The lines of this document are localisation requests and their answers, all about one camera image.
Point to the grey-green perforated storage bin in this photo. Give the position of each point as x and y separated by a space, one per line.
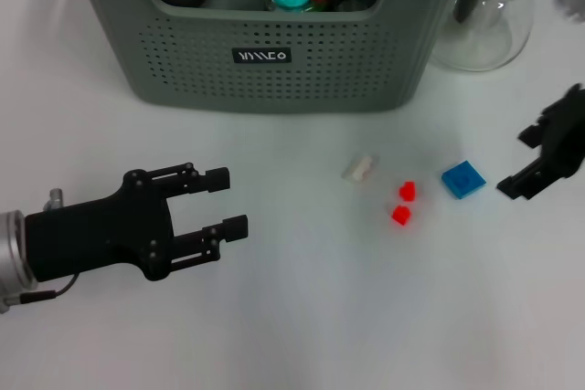
292 88

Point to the silver plug on left gripper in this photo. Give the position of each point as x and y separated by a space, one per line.
56 198

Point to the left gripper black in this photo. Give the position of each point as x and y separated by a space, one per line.
100 235

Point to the small red toy brick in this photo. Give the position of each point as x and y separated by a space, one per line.
406 191
400 215

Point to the blue square plate brick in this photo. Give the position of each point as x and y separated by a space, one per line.
462 179

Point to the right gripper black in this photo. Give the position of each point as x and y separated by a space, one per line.
566 134

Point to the white chunky toy brick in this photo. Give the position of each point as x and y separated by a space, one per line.
360 168

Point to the glass carafe with black lid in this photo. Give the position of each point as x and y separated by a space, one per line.
484 43

